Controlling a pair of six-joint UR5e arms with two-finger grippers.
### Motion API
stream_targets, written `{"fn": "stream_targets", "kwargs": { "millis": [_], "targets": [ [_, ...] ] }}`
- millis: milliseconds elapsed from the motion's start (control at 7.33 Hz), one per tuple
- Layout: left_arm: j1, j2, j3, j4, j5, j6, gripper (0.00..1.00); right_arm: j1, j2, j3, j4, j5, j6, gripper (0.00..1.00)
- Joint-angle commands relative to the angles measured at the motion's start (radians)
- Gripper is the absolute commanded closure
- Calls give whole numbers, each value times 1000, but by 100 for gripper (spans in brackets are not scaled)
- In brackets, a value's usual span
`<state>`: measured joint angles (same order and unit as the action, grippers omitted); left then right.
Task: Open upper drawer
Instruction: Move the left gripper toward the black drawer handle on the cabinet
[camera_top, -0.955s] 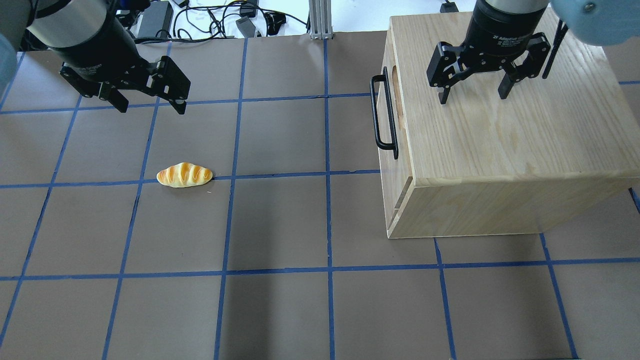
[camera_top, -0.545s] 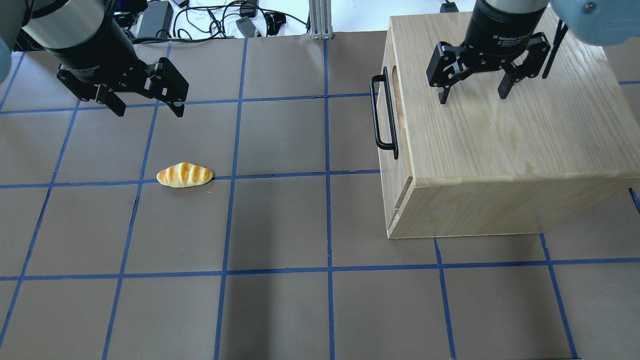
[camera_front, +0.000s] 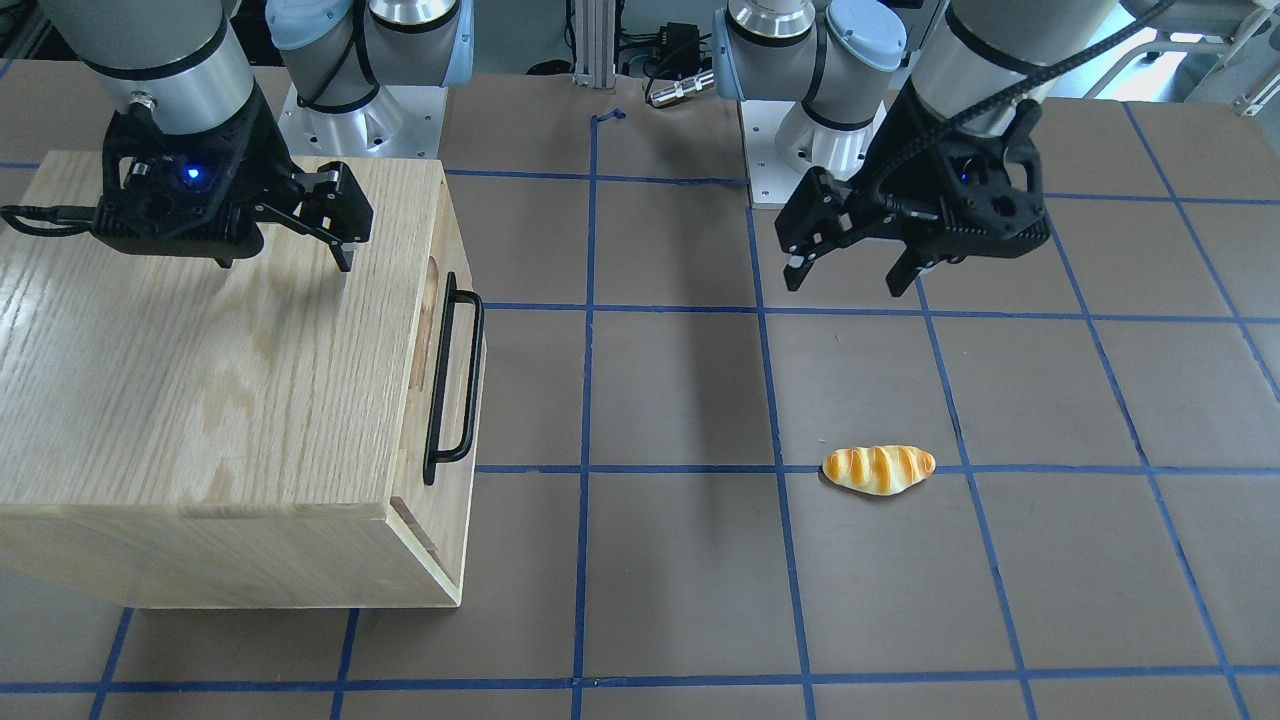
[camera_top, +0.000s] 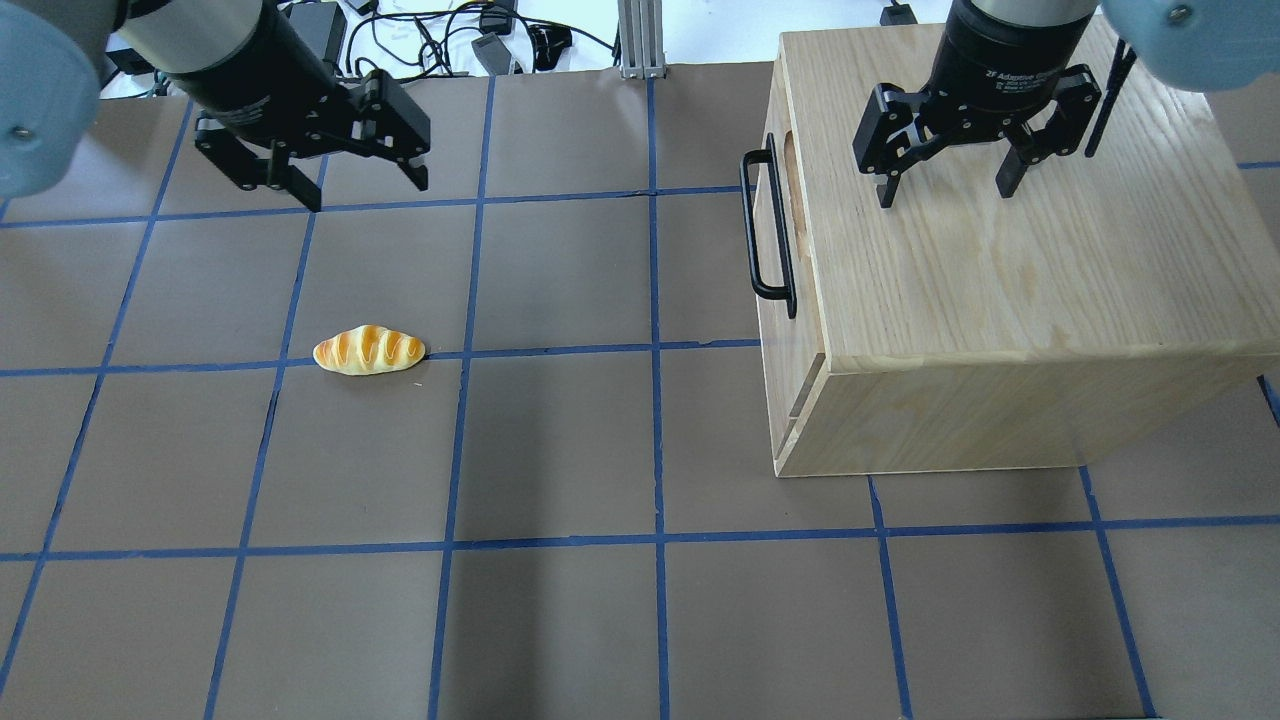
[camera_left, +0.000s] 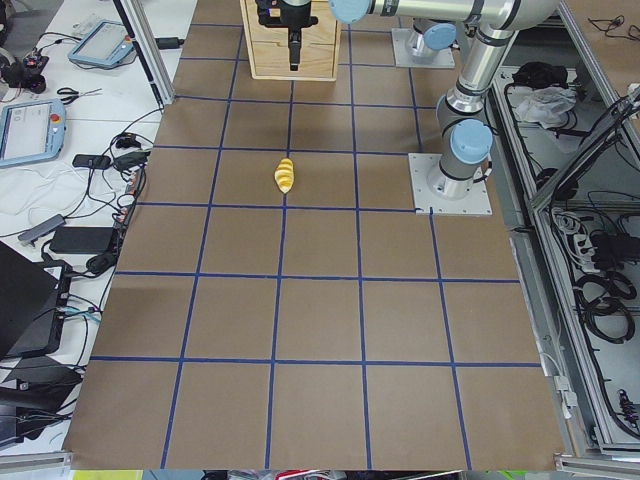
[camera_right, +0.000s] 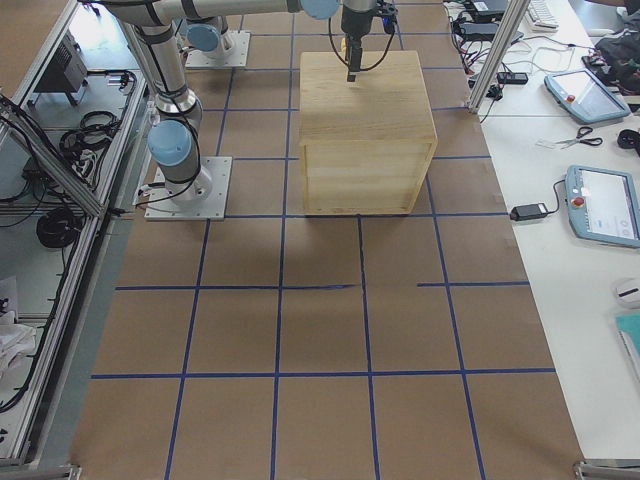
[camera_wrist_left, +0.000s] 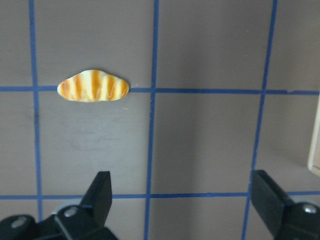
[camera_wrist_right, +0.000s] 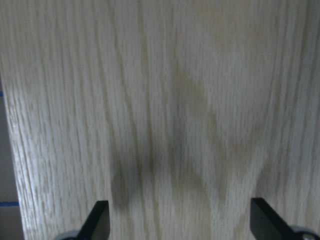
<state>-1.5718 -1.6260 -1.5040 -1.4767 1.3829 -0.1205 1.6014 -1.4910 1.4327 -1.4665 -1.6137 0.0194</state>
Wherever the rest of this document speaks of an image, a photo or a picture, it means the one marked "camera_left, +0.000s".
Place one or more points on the black laptop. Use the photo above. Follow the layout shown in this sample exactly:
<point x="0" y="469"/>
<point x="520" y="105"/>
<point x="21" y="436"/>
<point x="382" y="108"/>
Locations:
<point x="32" y="297"/>

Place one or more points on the blue teach pendant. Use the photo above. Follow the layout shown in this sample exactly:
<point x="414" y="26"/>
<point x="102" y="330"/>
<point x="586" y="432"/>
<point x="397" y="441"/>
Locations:
<point x="32" y="132"/>
<point x="106" y="46"/>

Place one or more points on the yellow toy bread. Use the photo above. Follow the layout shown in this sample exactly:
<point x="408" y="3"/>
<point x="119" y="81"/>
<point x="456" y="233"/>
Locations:
<point x="284" y="175"/>

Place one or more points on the aluminium frame post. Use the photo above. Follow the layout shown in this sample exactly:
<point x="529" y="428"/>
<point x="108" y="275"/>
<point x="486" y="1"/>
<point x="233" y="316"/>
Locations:
<point x="134" y="19"/>

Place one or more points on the near blue teach pendant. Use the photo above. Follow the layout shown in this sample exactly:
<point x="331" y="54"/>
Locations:
<point x="32" y="132"/>

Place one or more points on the white crumpled cloth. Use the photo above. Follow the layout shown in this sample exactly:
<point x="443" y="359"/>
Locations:
<point x="548" y="107"/>

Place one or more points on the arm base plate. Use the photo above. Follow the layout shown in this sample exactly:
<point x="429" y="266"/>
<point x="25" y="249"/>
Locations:
<point x="443" y="60"/>
<point x="435" y="193"/>

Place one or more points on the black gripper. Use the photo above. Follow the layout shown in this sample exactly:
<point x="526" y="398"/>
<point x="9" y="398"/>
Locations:
<point x="297" y="14"/>

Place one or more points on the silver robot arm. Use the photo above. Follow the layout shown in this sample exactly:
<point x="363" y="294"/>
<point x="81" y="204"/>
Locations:
<point x="467" y="140"/>
<point x="429" y="37"/>

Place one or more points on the wooden drawer cabinet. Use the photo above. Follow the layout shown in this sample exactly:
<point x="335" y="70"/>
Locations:
<point x="270" y="60"/>

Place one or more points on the far blue teach pendant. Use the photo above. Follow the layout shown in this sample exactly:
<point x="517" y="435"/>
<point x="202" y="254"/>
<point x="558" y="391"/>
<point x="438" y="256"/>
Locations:
<point x="106" y="46"/>

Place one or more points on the wooden drawer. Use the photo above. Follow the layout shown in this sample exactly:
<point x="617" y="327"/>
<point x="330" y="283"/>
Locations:
<point x="322" y="33"/>

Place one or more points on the black handled scissors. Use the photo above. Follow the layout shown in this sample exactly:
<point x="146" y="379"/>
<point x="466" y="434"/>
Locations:
<point x="69" y="95"/>

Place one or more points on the black power adapter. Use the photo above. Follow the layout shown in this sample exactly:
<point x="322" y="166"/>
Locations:
<point x="81" y="240"/>

